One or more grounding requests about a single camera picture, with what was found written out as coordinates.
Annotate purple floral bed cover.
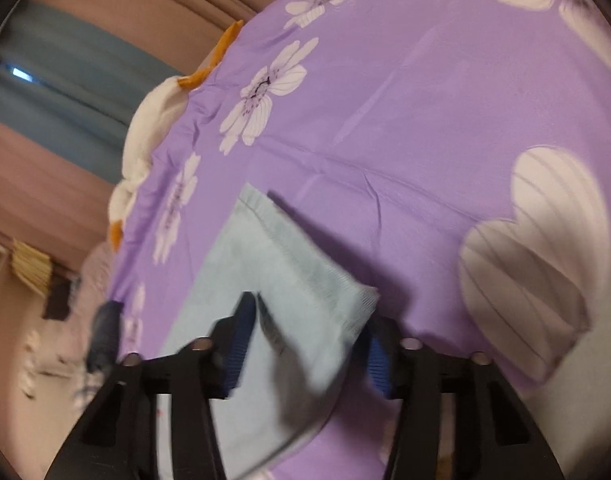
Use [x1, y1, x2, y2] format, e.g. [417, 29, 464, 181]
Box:
[110, 0, 611, 479]

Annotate teal curtain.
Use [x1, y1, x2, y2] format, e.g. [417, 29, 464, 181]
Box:
[0, 0, 177, 183]

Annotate yellow fringed lamp shade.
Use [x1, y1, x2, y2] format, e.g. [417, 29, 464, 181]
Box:
[11, 240, 52, 298]

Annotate black cloth item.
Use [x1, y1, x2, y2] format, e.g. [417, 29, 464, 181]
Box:
[42, 275, 72, 322]

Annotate light blue strawberry pants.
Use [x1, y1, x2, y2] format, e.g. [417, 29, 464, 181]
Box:
[162, 185, 378, 479]

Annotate mauve crumpled blanket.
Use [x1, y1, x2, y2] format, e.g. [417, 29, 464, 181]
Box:
[55, 242, 114, 415]

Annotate small white plush toy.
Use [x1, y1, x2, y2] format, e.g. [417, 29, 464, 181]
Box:
[19, 330, 40, 399]

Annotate folded dark blue jeans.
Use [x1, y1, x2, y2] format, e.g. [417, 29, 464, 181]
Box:
[86, 300, 124, 375]

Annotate white goose plush toy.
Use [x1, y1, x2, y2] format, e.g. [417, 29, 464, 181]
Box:
[108, 21, 244, 252]

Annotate pink curtain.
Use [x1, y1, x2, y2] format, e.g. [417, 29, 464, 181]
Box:
[0, 0, 272, 270]

